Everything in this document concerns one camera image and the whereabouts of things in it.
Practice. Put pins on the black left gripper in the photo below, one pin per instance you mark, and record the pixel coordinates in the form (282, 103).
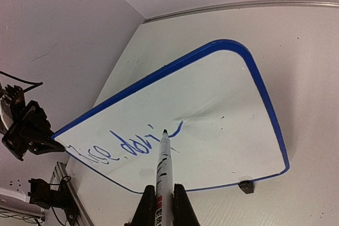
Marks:
(25, 126)

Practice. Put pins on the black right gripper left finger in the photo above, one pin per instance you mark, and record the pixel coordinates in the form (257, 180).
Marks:
(145, 212)

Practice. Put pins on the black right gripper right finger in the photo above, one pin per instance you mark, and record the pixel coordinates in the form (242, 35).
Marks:
(183, 211)

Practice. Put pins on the white blue marker pen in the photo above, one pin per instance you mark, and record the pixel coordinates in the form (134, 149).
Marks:
(164, 183)

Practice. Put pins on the blue framed whiteboard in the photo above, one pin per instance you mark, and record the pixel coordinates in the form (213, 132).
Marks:
(218, 114)

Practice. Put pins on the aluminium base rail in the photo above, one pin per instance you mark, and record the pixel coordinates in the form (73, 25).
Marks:
(67, 198)

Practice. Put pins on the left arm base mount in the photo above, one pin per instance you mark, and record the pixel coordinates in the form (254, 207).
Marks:
(41, 194)

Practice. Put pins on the wire whiteboard stand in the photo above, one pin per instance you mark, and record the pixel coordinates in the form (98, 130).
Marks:
(247, 186)

